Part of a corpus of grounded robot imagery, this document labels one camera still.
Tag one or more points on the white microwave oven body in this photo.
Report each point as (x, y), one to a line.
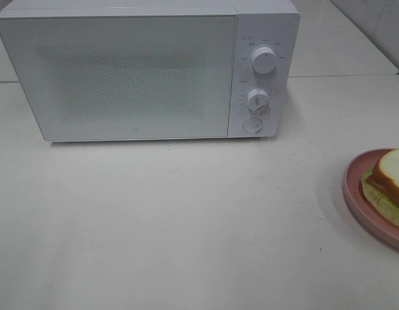
(273, 23)

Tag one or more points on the sandwich with lettuce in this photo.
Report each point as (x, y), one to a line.
(380, 185)

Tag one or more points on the round white door button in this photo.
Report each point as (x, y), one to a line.
(252, 125)

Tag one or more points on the upper white round knob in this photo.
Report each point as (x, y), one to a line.
(264, 59)

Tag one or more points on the white microwave door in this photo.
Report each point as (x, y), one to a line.
(126, 78)

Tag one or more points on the lower white timer knob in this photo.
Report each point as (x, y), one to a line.
(258, 99)

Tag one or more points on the pink round plate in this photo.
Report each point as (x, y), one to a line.
(365, 214)

